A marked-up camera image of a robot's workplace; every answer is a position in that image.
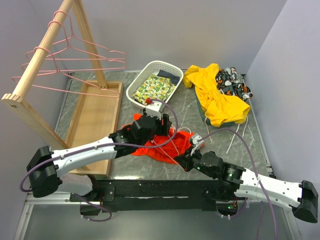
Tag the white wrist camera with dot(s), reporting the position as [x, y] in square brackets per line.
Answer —
[153, 108]
[196, 142]

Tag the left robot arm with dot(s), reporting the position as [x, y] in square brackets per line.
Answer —
[49, 171]

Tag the black white orange patterned garment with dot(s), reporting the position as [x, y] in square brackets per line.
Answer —
[228, 83]

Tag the dark navy garment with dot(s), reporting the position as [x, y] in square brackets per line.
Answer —
[173, 78]

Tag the yellow garment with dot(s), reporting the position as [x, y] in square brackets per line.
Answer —
[217, 107]

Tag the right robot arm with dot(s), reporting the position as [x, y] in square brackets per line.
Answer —
[299, 197]

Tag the white plastic laundry basket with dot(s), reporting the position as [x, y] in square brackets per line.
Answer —
[152, 68]

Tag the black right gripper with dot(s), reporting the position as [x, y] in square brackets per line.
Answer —
[185, 160]

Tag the lemon print garment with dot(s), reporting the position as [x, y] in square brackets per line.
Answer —
[155, 87]

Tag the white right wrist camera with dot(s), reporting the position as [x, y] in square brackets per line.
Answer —
[196, 142]

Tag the wooden clothes rack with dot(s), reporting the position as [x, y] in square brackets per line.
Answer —
[97, 110]

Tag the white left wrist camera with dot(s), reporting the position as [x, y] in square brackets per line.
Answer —
[153, 108]

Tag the orange mesh shorts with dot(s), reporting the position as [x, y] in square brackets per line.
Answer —
[158, 140]

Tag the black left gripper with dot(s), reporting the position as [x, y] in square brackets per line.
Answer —
[163, 129]

